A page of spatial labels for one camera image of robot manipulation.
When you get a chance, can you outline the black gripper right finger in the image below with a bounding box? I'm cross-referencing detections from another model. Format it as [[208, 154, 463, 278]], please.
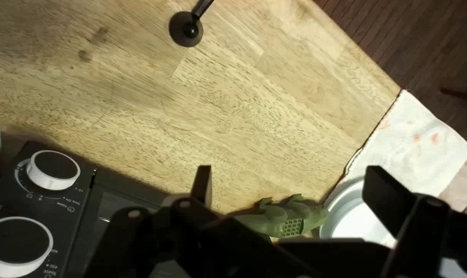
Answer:
[[360, 164, 467, 278]]

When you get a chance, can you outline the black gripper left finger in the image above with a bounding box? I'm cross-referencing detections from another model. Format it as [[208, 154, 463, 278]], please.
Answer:
[[83, 164, 317, 278]]

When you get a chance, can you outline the green toy animal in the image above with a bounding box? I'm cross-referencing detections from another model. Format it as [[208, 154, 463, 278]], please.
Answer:
[[232, 193, 331, 241]]

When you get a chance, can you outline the white rimmed microwave knob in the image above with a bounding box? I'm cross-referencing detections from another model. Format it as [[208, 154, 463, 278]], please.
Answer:
[[0, 215, 55, 278], [24, 148, 82, 192]]

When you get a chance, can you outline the white bowl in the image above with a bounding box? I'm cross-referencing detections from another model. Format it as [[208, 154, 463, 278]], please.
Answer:
[[331, 190, 400, 250]]

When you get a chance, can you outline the white plate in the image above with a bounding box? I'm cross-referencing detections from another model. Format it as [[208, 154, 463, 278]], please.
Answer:
[[318, 173, 400, 244]]

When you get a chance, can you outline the white stained cloth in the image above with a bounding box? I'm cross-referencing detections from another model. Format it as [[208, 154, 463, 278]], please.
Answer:
[[340, 88, 467, 199]]

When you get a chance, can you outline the black plastic scoop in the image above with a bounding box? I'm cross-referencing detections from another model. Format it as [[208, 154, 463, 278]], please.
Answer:
[[167, 0, 215, 49]]

